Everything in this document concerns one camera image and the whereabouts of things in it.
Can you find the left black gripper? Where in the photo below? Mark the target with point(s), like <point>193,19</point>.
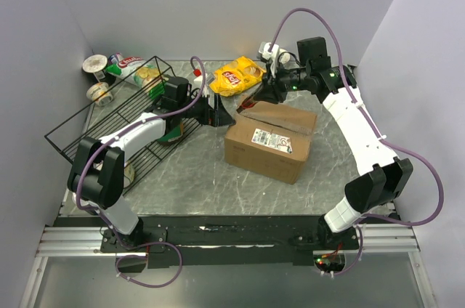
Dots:
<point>216,117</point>

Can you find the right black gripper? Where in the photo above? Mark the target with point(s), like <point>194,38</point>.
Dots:
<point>269,91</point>

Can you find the red black utility knife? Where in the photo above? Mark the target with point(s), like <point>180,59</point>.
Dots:
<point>248,102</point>

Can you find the brown cardboard express box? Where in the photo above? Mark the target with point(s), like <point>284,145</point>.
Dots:
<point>271,140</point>

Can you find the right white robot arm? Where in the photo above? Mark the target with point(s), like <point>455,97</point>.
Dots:
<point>382,174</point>

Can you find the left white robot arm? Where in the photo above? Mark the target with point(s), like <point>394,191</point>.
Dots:
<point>97,174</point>

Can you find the yellow Lays chips bag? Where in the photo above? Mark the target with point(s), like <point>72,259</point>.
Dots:
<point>236,77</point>

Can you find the green lidded jar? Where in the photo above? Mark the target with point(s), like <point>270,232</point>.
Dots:
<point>173,135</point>

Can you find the green white chips bag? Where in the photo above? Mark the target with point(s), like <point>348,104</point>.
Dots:
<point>139,72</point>

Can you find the white tape roll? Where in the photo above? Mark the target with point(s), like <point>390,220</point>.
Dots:
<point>129,174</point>

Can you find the blue white small packet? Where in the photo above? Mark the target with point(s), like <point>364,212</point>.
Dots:
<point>115,59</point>

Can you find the white yogurt cup lying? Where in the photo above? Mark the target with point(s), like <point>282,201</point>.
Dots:
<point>100,94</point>

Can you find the white yogurt cup upright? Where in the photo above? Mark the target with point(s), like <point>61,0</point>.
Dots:
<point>96,64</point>

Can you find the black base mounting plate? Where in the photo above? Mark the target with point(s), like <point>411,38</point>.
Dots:
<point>221,240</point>

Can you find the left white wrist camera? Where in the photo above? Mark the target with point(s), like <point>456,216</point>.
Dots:
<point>201,82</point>

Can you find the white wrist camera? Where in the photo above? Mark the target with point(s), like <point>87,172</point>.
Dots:
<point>267,52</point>
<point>201,82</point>

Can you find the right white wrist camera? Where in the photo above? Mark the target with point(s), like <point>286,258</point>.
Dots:
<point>267,52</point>

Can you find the black wire rack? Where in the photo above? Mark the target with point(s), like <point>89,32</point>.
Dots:
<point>129,101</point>

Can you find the aluminium rail frame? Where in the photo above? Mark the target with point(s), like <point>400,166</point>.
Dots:
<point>70,242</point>

